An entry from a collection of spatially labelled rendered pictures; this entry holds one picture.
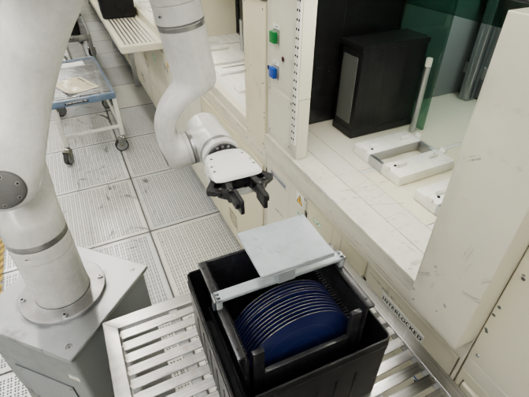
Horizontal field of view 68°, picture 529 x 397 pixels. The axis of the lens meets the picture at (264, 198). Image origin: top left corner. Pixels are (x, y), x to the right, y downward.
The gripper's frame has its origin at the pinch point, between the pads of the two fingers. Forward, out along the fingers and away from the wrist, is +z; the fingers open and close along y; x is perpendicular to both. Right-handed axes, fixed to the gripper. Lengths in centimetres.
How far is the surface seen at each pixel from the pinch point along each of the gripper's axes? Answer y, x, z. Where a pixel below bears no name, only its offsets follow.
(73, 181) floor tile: 53, -106, -197
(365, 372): -9.6, -21.3, 28.0
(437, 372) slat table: -27, -30, 30
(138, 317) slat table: 25.2, -30.2, -6.8
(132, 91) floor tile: -8, -107, -343
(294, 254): 0.0, 2.1, 17.7
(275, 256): 2.9, 2.1, 16.9
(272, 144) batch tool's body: -28, -21, -51
